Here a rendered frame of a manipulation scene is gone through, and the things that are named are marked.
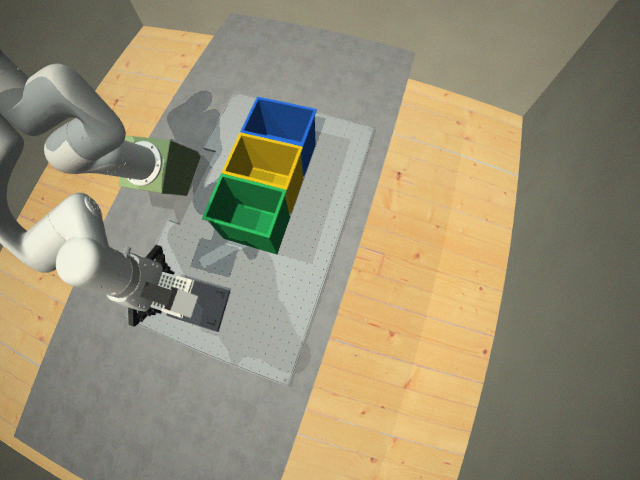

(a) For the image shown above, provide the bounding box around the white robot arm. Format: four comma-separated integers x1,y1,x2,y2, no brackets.
0,49,198,318

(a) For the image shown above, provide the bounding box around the blue open-top bin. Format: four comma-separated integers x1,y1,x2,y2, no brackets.
240,97,317,176

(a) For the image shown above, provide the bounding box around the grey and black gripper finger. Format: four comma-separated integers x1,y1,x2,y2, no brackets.
146,245,175,275
128,307,162,327

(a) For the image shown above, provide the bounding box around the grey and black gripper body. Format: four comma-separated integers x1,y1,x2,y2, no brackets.
107,253,163,311

